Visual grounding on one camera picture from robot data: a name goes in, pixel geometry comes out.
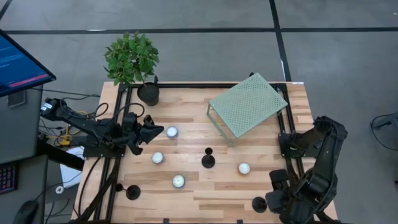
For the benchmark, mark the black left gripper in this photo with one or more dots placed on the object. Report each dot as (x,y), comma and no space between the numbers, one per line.
(132,130)

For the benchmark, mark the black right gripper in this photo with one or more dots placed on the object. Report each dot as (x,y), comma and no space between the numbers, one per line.
(280,179)

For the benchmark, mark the black candlestick holder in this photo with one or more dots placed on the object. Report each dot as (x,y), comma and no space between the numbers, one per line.
(208,161)
(133,192)
(259,204)

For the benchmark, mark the red patterned candle tin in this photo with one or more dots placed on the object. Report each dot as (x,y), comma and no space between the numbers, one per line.
(157,157)

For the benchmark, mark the orange leaf-pattern candle tin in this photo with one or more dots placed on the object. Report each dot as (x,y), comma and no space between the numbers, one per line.
(244,168)

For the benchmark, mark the dark blue floral candle tin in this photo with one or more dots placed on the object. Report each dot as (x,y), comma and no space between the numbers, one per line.
(178,181)

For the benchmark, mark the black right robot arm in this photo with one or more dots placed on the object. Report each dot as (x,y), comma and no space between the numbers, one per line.
(323,174)

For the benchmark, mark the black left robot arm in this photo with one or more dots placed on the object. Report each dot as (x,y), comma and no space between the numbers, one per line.
(81,123)

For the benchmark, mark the green leafy artificial plant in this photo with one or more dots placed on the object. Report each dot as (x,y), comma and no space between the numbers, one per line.
(130,57)

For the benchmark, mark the white paper sheet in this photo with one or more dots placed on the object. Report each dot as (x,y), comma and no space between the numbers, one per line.
(70,174)

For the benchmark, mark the green perforated metal shelf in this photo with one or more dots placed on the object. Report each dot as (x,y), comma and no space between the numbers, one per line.
(248,104)

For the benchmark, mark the white tape roll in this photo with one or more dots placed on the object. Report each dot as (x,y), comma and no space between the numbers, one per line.
(59,189)

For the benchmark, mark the grey desk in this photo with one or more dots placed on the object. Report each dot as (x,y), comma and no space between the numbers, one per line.
(18,133)

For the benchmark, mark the computer monitor with blue screen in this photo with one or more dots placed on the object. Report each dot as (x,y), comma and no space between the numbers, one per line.
(18,65)

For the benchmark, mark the black computer mouse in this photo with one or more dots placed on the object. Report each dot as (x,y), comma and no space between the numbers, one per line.
(26,213)

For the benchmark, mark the backlit computer keyboard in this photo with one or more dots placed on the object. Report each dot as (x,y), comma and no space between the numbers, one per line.
(7,179)

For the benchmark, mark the small black frame bracket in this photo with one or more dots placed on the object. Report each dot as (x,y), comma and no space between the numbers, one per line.
(155,79)
(239,221)
(251,75)
(166,221)

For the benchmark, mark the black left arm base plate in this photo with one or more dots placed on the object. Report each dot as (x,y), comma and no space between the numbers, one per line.
(102,152)

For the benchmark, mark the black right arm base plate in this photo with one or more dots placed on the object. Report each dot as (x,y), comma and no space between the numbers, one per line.
(284,144)

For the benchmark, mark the black aluminium table frame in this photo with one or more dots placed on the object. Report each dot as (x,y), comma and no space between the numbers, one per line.
(192,85)

